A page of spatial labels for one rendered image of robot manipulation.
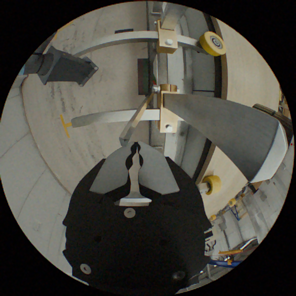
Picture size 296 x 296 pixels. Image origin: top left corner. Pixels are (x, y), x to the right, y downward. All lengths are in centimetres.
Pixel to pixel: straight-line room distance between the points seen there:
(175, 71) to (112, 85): 79
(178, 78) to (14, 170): 283
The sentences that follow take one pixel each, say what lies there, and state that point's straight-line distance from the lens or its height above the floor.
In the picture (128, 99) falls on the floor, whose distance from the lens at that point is 113.
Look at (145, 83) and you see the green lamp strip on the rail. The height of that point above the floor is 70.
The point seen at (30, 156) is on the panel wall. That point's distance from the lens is 274.
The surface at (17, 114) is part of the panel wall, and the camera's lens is 284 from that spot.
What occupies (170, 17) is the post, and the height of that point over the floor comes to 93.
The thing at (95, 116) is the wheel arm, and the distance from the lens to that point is 29.
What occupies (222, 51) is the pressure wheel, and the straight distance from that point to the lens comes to 35.
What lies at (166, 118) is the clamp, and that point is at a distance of 26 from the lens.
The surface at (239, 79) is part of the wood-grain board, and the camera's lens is 39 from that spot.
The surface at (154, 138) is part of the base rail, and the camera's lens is 46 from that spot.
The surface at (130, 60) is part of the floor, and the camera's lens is 121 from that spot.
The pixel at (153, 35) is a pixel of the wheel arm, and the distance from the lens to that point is 33.
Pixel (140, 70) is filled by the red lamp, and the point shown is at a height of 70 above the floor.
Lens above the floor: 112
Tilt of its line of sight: 58 degrees down
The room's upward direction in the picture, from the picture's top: 176 degrees clockwise
